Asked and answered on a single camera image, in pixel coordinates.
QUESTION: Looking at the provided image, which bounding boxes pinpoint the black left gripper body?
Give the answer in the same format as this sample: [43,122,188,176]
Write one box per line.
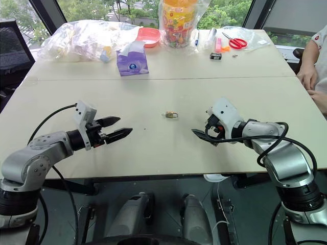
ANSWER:
[85,119,108,149]

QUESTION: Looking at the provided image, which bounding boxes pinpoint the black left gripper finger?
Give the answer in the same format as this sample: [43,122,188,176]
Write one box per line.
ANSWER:
[98,116,122,129]
[104,127,134,146]

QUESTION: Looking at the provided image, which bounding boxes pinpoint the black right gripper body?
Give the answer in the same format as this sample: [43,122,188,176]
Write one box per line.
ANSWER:
[204,114,227,140]

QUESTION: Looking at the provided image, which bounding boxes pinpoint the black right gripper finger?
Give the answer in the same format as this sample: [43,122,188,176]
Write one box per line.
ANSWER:
[191,129,220,148]

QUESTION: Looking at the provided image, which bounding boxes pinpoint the person's right hand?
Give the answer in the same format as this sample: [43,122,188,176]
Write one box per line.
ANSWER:
[296,63,319,90]

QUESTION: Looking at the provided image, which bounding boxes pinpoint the person's left hand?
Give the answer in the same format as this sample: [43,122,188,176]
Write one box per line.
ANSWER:
[307,89,327,116]

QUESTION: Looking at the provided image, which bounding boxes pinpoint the white disc under table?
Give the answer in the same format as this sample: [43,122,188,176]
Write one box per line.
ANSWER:
[203,173,228,183]

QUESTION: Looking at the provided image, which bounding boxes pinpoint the purple tissue box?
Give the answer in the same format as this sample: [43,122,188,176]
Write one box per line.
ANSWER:
[116,47,150,77]

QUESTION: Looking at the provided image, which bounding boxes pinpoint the white tissue sheet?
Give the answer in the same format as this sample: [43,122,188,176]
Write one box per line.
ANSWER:
[119,40,147,56]

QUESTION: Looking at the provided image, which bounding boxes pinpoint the grey rounded robot leg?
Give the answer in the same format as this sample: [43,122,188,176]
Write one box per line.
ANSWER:
[179,193,213,245]
[105,192,156,241]

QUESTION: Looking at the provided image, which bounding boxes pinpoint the large clear bag of items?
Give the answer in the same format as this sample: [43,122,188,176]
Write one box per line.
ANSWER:
[37,19,144,63]

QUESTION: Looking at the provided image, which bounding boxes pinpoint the pink plastic bowl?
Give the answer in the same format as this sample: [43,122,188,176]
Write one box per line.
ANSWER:
[135,27,161,49]

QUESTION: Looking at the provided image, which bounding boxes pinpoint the clear bag around jar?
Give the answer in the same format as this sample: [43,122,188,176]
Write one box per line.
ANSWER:
[158,0,212,56]

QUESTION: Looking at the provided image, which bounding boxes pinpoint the flat clear plastic bag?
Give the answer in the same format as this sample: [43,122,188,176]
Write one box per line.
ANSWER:
[221,25,272,52]

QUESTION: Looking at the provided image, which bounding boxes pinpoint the black chair armrest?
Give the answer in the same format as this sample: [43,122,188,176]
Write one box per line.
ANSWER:
[292,47,305,76]

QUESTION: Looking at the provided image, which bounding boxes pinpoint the orange candy jar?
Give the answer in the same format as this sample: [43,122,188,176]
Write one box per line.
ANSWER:
[161,0,199,48]

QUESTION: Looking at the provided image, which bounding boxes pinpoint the black mesh office chair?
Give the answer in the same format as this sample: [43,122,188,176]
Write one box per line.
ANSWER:
[0,19,36,109]

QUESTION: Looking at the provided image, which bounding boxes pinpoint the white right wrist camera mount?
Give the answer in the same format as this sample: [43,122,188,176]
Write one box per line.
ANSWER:
[206,97,246,140]

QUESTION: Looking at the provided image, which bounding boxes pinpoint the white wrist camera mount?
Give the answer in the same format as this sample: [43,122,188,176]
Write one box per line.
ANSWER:
[206,97,246,140]
[73,100,98,151]

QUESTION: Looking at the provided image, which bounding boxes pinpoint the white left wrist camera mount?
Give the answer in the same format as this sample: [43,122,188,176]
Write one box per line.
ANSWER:
[73,100,98,151]

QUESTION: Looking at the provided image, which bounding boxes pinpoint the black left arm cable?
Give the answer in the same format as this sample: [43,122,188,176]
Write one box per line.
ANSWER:
[27,103,79,245]

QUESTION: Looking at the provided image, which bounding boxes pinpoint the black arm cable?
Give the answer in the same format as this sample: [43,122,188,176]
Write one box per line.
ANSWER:
[27,103,79,245]
[205,121,319,177]

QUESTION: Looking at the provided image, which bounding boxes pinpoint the black table frame bar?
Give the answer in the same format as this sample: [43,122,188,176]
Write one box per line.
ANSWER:
[229,173,270,190]
[42,176,99,197]

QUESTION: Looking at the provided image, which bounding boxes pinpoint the thin white cord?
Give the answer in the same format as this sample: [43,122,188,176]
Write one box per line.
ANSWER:
[214,180,231,232]

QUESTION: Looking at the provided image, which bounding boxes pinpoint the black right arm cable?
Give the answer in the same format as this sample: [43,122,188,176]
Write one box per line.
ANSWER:
[205,121,319,177]

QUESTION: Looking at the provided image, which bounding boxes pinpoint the red handled scissors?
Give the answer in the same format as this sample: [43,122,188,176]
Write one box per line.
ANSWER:
[221,31,249,50]

